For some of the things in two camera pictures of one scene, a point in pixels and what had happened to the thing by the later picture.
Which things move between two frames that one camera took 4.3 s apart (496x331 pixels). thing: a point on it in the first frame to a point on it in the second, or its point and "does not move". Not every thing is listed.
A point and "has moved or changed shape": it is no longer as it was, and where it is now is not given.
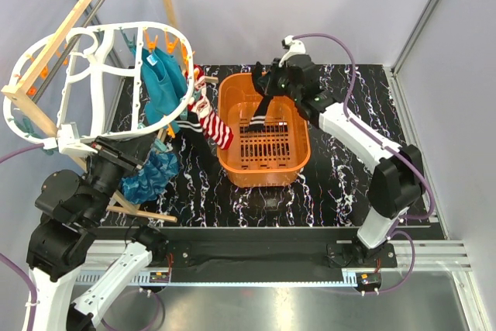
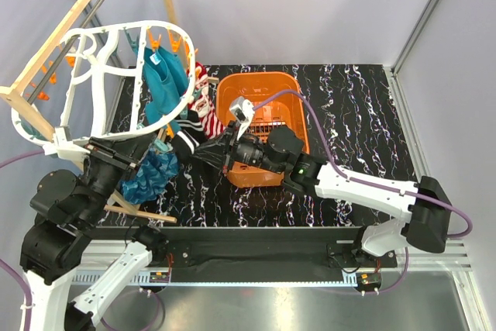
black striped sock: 262,81 to 184,146
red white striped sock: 200,92 has moved or changed shape
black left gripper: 137,147 does not move
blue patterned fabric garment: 146,183 does not move
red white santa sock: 219,133 does not move
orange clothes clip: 184,55 to 187,49
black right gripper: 276,70 to 218,152
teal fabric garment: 164,85 does not move
